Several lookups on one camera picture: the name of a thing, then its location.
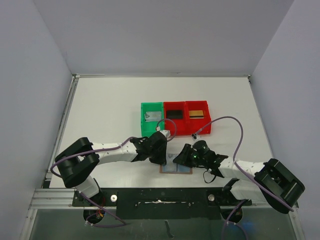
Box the green plastic bin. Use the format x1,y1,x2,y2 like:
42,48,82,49
140,102,165,137

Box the brown leather card holder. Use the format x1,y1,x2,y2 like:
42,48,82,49
159,162,193,175

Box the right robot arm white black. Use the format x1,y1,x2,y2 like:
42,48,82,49
173,140,305,214

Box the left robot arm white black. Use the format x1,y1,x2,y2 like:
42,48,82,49
50,130,171,198

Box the silver card in green bin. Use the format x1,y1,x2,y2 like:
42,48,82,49
144,111,162,122

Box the black card in bin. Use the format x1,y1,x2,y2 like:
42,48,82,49
166,109,184,120

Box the gold card in bin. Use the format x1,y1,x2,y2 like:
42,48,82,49
188,110,205,119

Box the middle red plastic bin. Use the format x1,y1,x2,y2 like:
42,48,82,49
163,101,187,136

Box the red plastic bin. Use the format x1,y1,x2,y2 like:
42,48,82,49
163,101,187,136
185,100,212,135

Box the right red plastic bin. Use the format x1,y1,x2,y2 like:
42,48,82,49
185,100,212,135

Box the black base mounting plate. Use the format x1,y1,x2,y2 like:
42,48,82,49
71,187,252,221

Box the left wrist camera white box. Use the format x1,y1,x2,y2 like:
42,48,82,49
157,130,171,139

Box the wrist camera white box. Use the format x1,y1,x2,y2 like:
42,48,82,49
157,130,171,139
191,133,201,141

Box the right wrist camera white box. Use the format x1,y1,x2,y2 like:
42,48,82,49
191,133,201,141

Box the aluminium front rail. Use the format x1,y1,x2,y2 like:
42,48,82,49
28,186,300,211

